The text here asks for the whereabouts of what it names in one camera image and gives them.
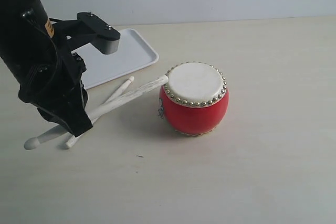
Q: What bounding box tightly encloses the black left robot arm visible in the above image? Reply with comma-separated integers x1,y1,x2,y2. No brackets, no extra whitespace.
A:
1,0,92,136

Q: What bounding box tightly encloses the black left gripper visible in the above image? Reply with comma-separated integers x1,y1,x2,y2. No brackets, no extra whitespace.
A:
18,20,92,136

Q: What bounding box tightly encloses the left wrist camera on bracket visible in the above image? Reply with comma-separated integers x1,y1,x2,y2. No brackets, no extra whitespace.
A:
51,12,121,55

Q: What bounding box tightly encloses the worn white wooden drumstick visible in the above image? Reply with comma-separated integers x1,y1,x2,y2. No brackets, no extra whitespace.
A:
65,76,135,149

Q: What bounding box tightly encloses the white rectangular plastic tray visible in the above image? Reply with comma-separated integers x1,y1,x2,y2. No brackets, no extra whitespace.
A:
75,28,159,89

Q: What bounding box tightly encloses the red drum with studs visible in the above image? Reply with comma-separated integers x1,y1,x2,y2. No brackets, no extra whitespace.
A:
159,61,229,136

